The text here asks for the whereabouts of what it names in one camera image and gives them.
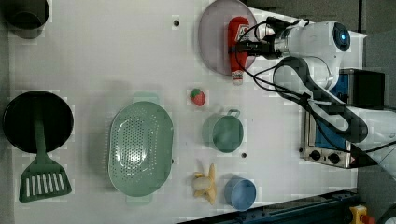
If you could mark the grey round plate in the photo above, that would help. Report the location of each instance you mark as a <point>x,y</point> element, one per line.
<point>213,32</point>

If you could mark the red plush ketchup bottle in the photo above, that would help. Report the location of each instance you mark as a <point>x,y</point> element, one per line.
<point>237,31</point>

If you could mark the blue table frame rail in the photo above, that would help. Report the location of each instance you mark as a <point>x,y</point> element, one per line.
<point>329,208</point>

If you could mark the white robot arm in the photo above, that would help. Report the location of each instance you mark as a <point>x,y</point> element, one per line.
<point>309,57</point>

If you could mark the blue cup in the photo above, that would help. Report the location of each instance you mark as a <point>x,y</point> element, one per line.
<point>240,193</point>

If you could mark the silver toaster oven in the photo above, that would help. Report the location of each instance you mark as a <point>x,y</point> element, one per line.
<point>322,143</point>

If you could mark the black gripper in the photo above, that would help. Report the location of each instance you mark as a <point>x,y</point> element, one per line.
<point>264,44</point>

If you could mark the plush peeled banana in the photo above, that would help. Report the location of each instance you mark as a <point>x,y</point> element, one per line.
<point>205,185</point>

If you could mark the black frying pan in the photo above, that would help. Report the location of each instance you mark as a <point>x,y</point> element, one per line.
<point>18,120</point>

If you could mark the red plush strawberry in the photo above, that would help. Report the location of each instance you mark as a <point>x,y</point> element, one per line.
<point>197,97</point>

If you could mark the green cup with handle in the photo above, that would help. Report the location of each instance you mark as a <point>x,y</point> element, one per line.
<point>223,132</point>

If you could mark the green slotted spatula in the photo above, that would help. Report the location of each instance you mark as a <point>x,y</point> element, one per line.
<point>44,178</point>

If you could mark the dark grey pot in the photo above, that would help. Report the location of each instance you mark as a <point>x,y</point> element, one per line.
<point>26,18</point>

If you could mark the green colander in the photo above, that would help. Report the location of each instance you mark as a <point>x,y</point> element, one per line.
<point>140,148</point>

